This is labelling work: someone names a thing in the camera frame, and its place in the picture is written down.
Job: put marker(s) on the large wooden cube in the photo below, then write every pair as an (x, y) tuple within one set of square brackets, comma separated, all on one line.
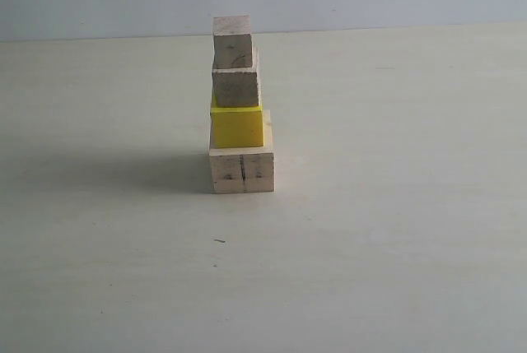
[(244, 169)]

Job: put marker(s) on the yellow cube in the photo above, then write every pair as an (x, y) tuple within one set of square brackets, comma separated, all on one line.
[(234, 127)]

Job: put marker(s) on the medium wooden cube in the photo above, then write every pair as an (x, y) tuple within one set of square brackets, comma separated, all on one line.
[(237, 87)]

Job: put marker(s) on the small wooden cube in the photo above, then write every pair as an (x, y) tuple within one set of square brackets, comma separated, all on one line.
[(232, 40)]

